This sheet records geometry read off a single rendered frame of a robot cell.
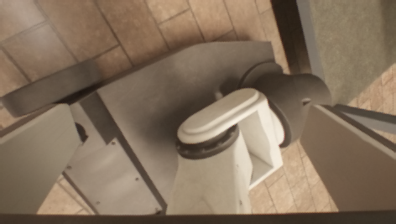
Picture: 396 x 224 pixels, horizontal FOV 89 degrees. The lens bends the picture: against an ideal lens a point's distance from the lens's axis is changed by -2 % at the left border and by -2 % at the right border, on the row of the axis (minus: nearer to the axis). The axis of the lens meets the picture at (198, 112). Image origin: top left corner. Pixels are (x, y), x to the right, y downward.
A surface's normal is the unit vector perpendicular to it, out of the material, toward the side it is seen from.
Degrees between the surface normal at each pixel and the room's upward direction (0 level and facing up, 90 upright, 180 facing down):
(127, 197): 0
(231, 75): 0
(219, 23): 0
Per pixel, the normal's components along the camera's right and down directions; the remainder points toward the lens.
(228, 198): -0.36, -0.85
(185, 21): 0.42, 0.23
